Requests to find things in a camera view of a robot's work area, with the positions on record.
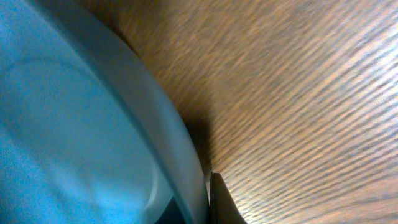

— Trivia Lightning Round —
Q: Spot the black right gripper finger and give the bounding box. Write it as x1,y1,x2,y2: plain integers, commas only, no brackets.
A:
210,172,246,224

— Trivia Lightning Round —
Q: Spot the blue bowl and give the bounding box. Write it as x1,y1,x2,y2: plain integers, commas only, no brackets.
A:
1,1,209,223

